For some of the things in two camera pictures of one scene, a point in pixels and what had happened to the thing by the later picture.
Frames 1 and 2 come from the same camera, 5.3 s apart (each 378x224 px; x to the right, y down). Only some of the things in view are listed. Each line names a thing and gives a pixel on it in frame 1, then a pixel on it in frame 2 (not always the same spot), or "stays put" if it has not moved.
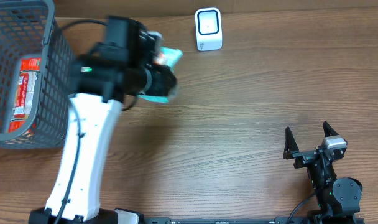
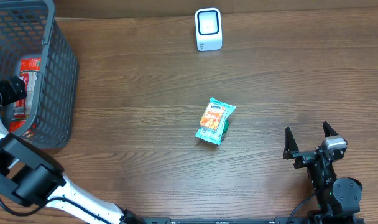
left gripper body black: (163, 82) -> (13, 88)
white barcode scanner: (209, 29) stays put
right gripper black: (311, 154) stays put
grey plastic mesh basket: (20, 29) stays put
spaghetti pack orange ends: (24, 93) stays put
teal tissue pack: (168, 56) -> (213, 121)
